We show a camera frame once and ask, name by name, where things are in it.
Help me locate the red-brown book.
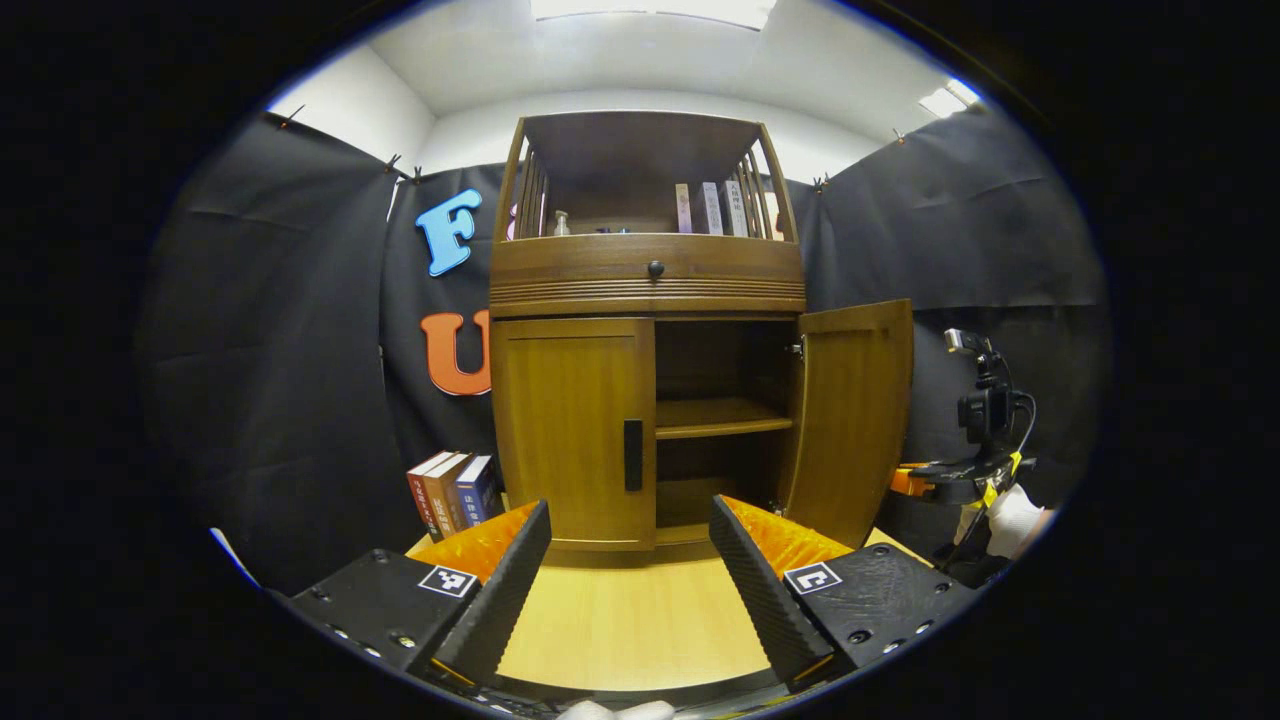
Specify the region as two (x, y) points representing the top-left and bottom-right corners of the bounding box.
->
(407, 451), (456, 541)

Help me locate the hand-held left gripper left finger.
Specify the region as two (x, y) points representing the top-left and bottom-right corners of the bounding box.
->
(285, 500), (553, 689)

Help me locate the large ceiling light panel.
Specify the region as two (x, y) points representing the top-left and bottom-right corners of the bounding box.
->
(530, 0), (778, 31)

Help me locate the wooden cabinet door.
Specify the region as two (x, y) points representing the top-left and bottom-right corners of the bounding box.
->
(490, 317), (658, 552)
(780, 299), (915, 549)

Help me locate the brown book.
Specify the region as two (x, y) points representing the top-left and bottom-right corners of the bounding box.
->
(424, 453), (473, 534)

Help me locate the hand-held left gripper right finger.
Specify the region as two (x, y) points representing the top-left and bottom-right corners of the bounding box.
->
(708, 495), (986, 694)

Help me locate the wooden cabinet drawer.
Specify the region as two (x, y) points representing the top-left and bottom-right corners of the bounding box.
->
(490, 234), (806, 306)

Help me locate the blue book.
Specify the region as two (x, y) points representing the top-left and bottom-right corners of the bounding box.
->
(456, 455), (498, 528)

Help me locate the wooden double-door shoe cabinet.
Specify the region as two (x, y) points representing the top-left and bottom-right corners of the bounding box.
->
(488, 110), (807, 553)

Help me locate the small ceiling light panel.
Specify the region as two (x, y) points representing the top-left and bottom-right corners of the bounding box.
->
(918, 80), (981, 119)

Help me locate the wooden inner cabinet shelf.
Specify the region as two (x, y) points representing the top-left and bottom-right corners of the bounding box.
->
(656, 397), (794, 439)

